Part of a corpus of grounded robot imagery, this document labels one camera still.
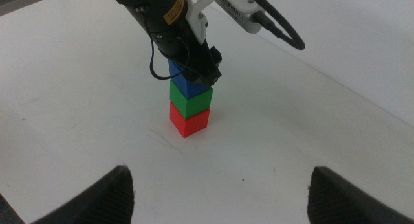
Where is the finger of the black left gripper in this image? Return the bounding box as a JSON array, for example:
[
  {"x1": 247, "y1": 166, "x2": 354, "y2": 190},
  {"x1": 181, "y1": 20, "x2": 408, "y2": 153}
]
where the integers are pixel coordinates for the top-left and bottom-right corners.
[{"x1": 186, "y1": 71, "x2": 223, "y2": 87}]

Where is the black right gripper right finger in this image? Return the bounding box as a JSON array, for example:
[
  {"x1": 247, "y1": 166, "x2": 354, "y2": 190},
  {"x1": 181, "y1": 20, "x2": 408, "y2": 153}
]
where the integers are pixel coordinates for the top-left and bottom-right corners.
[{"x1": 306, "y1": 166, "x2": 414, "y2": 224}]

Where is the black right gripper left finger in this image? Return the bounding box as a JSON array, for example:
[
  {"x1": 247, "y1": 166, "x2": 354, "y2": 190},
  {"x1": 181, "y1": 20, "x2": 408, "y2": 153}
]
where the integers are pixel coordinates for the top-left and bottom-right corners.
[{"x1": 30, "y1": 164, "x2": 135, "y2": 224}]

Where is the blue cube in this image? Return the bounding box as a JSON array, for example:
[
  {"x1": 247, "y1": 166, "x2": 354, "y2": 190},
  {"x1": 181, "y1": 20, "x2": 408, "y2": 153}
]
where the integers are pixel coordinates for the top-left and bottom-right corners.
[{"x1": 168, "y1": 59, "x2": 213, "y2": 100}]

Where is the green cube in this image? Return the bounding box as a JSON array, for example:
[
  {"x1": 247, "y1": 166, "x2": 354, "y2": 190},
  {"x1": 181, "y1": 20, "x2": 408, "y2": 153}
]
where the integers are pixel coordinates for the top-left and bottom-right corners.
[{"x1": 169, "y1": 80, "x2": 214, "y2": 120}]

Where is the red cube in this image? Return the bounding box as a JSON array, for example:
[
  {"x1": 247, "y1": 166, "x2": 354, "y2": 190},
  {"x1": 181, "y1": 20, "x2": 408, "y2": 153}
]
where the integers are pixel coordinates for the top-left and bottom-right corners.
[{"x1": 169, "y1": 101, "x2": 212, "y2": 139}]

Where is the thin black left gripper wire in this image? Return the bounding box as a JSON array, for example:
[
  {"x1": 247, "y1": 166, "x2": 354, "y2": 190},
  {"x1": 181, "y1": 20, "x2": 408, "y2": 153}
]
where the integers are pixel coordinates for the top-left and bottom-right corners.
[{"x1": 142, "y1": 9, "x2": 192, "y2": 81}]

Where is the white left camera mount bracket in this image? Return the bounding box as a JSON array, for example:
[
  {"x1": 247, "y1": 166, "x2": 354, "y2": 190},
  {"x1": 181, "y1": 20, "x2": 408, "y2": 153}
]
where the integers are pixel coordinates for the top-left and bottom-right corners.
[{"x1": 182, "y1": 0, "x2": 250, "y2": 45}]

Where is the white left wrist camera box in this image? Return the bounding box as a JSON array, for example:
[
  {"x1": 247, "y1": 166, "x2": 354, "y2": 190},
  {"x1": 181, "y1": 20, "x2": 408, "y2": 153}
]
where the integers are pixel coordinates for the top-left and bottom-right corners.
[{"x1": 214, "y1": 0, "x2": 264, "y2": 35}]

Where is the thick black left camera cable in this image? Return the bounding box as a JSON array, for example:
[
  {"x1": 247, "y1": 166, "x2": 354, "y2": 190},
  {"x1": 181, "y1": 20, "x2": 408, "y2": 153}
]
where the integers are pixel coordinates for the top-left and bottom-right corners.
[{"x1": 242, "y1": 0, "x2": 307, "y2": 51}]

